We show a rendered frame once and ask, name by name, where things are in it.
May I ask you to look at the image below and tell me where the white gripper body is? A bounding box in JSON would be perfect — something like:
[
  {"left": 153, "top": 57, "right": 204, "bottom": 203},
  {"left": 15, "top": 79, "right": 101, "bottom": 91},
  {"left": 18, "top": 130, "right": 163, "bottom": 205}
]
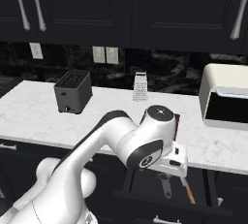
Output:
[{"left": 148, "top": 160, "right": 189, "bottom": 179}]

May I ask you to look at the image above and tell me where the grey peeler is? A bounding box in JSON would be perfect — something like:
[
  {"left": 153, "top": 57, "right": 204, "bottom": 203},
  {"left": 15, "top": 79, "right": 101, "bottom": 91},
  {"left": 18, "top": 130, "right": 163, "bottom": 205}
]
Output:
[{"left": 157, "top": 173, "right": 172, "bottom": 200}]

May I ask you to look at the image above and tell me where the open black drawer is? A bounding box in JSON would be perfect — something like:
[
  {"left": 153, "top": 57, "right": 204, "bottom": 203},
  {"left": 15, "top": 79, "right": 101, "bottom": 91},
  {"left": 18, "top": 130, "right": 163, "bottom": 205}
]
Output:
[{"left": 112, "top": 167, "right": 234, "bottom": 224}]

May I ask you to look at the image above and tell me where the silver box grater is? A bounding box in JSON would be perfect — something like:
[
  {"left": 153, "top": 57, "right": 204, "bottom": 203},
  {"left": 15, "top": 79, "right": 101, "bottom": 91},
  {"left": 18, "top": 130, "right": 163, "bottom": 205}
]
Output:
[{"left": 132, "top": 71, "right": 149, "bottom": 103}]

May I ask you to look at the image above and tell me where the dark grey toaster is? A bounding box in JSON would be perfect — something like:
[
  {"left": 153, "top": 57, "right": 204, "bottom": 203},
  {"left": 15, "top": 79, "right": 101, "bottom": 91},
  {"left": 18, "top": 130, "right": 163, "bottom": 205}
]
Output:
[{"left": 53, "top": 69, "right": 94, "bottom": 115}]

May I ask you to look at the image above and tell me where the black upper cupboard door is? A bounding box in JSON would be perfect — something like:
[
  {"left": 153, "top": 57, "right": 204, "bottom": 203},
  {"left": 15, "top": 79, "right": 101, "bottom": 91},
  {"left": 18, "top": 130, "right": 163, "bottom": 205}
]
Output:
[
  {"left": 26, "top": 0, "right": 134, "bottom": 48},
  {"left": 131, "top": 0, "right": 245, "bottom": 55},
  {"left": 0, "top": 0, "right": 29, "bottom": 42}
]

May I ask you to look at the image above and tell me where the orange-handled knife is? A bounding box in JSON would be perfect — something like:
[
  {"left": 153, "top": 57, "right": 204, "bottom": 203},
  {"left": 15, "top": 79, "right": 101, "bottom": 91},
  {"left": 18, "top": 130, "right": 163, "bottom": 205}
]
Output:
[{"left": 179, "top": 176, "right": 197, "bottom": 206}]

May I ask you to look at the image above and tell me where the silver drawer handle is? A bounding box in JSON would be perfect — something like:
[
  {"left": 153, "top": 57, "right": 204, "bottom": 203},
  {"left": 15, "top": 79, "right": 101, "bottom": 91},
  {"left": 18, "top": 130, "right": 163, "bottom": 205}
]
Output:
[
  {"left": 0, "top": 143, "right": 17, "bottom": 151},
  {"left": 152, "top": 215, "right": 182, "bottom": 224}
]

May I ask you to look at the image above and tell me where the white wall socket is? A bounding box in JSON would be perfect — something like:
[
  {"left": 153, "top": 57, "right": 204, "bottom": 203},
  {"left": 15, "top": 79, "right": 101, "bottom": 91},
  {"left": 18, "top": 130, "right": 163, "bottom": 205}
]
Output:
[
  {"left": 105, "top": 47, "right": 120, "bottom": 66},
  {"left": 29, "top": 42, "right": 45, "bottom": 60},
  {"left": 92, "top": 46, "right": 107, "bottom": 65}
]

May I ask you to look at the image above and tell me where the silver cupboard handle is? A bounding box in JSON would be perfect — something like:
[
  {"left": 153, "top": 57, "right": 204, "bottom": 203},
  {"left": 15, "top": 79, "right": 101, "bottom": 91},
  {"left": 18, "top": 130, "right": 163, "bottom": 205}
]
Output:
[
  {"left": 28, "top": 0, "right": 47, "bottom": 32},
  {"left": 12, "top": 0, "right": 31, "bottom": 32},
  {"left": 230, "top": 0, "right": 248, "bottom": 41}
]

